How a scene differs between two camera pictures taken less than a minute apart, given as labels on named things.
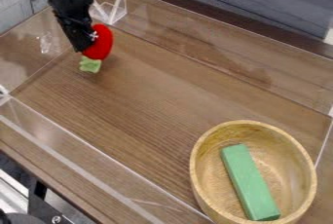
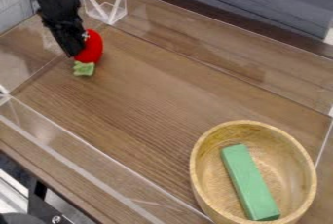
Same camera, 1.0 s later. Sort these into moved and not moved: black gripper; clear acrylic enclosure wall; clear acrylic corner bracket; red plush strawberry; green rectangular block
Moved: red plush strawberry; black gripper
Not moved: clear acrylic corner bracket; green rectangular block; clear acrylic enclosure wall
